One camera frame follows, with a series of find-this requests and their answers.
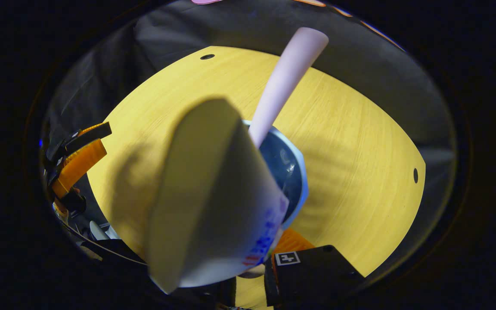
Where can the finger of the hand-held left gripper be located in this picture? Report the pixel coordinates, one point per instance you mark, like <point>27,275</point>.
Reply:
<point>93,133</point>
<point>80,163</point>

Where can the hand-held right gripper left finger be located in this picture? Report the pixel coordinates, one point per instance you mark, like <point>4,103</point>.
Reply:
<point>218,295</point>

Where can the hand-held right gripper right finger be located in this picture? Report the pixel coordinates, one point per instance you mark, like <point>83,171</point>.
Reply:
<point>312,275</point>

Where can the white toothpaste tube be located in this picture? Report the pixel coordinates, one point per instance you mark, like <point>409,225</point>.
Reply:
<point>213,193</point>

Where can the pale green cup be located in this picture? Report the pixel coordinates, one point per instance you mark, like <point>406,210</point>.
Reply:
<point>289,172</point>

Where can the wooden desktop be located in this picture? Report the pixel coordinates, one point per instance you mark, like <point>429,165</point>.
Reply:
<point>360,172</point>

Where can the black backdrop cloth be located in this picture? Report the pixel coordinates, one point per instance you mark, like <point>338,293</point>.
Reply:
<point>166,30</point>

